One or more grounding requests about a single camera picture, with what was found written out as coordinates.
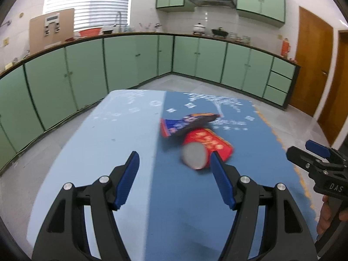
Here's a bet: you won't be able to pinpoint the blue snack bag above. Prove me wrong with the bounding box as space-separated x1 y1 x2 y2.
160 112 220 138

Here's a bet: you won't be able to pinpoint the green lower kitchen cabinets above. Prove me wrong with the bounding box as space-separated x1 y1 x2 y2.
1 33 300 167

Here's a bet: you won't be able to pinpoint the right hand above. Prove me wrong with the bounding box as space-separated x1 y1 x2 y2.
317 196 348 234

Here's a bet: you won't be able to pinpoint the brown wooden door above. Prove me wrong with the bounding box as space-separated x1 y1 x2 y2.
290 7 333 116
318 30 347 146

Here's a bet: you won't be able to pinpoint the blue tablecloth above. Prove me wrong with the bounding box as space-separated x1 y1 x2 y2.
27 90 316 260

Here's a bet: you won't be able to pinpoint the orange thermos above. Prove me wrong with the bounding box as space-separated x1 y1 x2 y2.
281 38 291 58

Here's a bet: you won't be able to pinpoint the black wok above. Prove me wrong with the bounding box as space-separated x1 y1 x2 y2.
211 27 229 39

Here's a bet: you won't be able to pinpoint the white pot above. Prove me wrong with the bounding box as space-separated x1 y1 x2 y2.
193 23 206 35

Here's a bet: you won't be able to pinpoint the range hood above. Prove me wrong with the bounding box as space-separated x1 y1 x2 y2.
189 0 236 9

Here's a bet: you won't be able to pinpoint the red basin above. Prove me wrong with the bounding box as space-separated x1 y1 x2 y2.
79 27 101 37

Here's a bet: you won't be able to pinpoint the cardboard sheet on counter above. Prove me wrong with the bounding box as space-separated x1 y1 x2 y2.
29 8 75 55

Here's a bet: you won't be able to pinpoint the chrome faucet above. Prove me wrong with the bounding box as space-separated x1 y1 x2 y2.
114 11 122 33

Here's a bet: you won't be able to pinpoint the window blinds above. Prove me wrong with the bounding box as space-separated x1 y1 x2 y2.
43 0 131 32

